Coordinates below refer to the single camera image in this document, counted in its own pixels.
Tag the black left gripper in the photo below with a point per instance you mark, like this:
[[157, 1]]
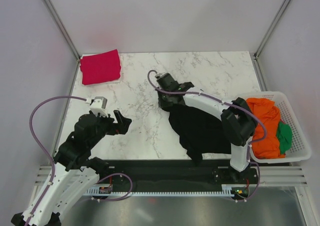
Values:
[[123, 122]]

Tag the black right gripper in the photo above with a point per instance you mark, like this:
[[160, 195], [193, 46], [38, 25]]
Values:
[[162, 104]]

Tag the black t shirt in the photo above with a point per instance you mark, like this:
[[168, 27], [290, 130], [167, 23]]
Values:
[[199, 132]]

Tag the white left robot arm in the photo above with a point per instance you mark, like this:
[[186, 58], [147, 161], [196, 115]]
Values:
[[73, 170]]

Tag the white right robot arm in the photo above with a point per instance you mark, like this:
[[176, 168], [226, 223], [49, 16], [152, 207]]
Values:
[[238, 121]]

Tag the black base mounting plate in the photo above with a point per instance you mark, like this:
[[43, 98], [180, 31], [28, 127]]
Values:
[[174, 175]]

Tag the folded magenta t shirt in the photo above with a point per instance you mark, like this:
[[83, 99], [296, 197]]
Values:
[[101, 67]]

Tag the orange t shirt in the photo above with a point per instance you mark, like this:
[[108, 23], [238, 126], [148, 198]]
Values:
[[270, 116]]

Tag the green t shirt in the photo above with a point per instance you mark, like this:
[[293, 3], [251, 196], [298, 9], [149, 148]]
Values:
[[285, 136]]

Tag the white plastic laundry basket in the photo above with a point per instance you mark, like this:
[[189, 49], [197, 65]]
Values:
[[300, 149]]

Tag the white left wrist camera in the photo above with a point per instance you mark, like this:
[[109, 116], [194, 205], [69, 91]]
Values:
[[99, 106]]

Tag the white slotted cable duct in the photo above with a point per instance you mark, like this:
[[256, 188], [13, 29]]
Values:
[[226, 191]]

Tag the aluminium front rail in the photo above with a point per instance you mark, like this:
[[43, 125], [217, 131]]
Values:
[[276, 176]]

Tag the left aluminium frame post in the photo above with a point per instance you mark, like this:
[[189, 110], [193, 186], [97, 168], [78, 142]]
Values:
[[59, 23]]

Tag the aluminium frame post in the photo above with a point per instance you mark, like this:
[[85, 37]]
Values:
[[59, 23], [275, 21]]

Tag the right aluminium frame post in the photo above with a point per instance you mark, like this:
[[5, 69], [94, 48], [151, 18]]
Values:
[[275, 21]]

